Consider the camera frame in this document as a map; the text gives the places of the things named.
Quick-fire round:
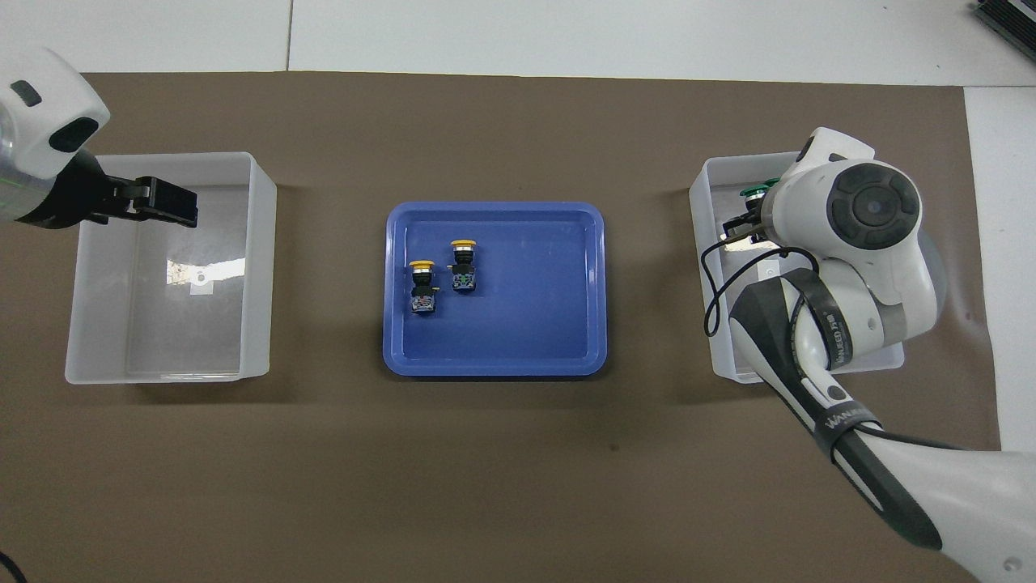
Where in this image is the yellow push button switch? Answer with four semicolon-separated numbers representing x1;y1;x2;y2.
450;239;478;296
407;259;442;317

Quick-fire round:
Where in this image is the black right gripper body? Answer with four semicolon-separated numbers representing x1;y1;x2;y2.
723;202;766;244

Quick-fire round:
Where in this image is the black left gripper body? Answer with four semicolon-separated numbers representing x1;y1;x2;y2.
16;154;134;229

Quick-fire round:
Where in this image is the black ribbed device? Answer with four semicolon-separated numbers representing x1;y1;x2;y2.
971;0;1036;53

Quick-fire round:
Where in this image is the brown table mat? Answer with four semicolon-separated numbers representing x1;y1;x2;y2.
0;71;1017;583

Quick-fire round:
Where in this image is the translucent white plastic box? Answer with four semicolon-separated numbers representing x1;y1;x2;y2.
689;145;906;384
64;151;278;385

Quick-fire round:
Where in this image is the blue plastic tray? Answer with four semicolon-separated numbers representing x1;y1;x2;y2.
382;201;609;378

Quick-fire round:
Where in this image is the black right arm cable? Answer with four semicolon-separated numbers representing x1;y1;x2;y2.
703;239;964;453

